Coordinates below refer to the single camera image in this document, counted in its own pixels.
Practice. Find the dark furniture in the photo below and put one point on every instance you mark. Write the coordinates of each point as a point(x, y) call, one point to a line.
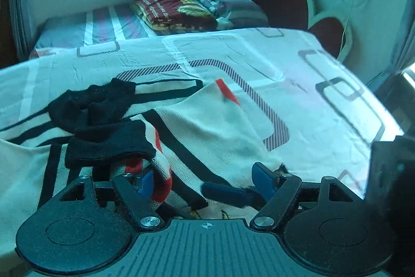
point(394, 108)

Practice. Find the striped pillow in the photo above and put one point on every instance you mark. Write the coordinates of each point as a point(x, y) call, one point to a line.
point(227, 1)

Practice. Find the teal curtain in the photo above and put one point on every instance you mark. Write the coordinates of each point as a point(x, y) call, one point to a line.
point(407, 43)

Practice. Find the dark brown wooden panel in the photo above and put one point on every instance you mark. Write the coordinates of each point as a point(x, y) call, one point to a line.
point(6, 30)

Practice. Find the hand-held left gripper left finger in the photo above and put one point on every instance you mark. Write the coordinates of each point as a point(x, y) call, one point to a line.
point(145, 183)

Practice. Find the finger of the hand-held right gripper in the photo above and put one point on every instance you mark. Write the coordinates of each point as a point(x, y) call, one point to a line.
point(223, 193)

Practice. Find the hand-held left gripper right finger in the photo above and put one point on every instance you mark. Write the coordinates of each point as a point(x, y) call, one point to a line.
point(264, 181)

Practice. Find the heart-shaped headboard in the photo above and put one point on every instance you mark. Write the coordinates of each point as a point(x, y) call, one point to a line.
point(285, 1)

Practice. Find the white patterned bed cover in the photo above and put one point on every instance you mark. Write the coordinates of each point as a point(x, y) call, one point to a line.
point(227, 50)

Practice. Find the dark red patterned pillow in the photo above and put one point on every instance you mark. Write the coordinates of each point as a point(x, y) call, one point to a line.
point(168, 10)

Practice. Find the striped bed sheet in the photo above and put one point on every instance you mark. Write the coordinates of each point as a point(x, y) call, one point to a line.
point(64, 32)

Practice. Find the striped knit sweater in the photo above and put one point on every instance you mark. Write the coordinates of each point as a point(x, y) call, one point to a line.
point(201, 121)

